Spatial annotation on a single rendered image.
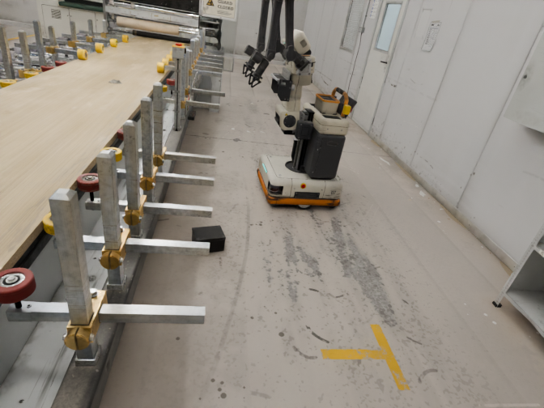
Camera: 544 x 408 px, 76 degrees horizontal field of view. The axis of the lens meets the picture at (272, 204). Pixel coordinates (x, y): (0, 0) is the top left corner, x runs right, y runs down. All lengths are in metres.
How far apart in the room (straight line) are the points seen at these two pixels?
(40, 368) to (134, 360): 0.79
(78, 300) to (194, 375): 1.04
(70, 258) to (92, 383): 0.32
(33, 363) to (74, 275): 0.39
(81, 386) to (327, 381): 1.20
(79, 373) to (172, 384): 0.83
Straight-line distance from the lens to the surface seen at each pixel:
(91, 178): 1.33
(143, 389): 1.78
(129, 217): 1.27
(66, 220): 0.73
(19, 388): 1.12
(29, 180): 1.37
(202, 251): 1.09
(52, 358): 1.15
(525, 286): 2.90
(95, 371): 0.99
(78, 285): 0.82
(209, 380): 1.79
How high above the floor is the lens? 1.49
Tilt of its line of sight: 29 degrees down
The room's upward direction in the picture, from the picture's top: 10 degrees clockwise
